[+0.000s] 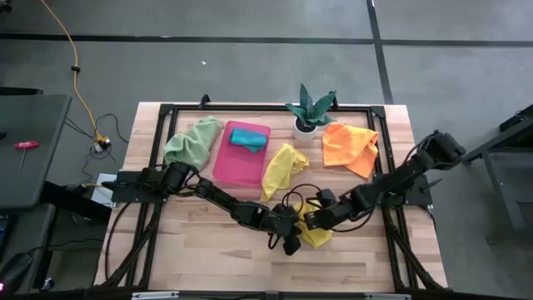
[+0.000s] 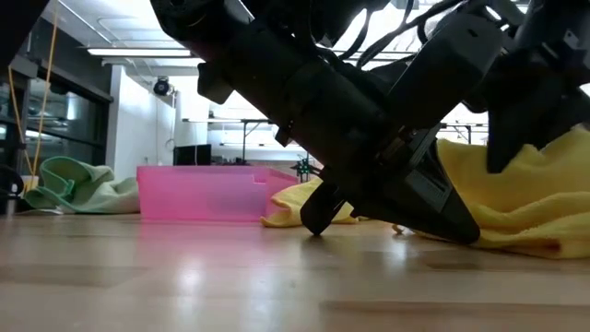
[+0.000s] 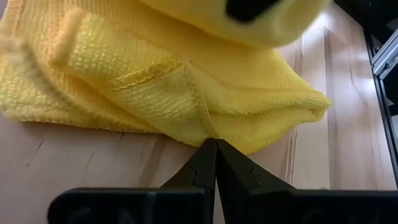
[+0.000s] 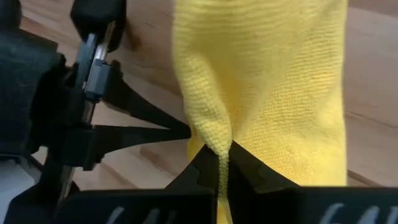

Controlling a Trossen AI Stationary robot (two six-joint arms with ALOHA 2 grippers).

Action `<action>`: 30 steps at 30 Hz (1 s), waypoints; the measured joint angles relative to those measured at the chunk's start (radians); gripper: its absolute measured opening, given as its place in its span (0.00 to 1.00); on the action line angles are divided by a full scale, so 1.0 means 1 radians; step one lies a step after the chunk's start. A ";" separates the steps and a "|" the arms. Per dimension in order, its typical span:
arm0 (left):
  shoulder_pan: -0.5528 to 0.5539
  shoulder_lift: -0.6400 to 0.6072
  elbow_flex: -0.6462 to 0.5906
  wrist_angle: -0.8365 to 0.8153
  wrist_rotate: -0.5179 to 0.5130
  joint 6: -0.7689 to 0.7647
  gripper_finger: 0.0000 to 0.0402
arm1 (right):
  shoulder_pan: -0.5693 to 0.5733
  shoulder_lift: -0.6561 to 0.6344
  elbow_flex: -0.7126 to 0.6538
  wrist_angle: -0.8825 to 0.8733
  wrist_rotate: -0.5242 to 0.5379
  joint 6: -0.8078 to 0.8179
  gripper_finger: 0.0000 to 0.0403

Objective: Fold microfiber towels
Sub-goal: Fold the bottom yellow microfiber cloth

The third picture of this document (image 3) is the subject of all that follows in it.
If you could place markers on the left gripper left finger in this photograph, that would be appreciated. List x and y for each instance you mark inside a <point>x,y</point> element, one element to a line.
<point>140,205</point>

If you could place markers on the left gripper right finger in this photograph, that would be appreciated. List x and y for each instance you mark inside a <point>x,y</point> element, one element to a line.
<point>280,205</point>

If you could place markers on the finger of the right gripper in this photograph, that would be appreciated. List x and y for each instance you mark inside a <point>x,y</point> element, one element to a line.
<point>248,9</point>

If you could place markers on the yellow microfiber towel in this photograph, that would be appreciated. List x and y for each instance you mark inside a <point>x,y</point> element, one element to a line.
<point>124,77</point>

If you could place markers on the silver frame bracket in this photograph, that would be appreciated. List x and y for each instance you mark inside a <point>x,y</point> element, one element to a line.
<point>387,56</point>

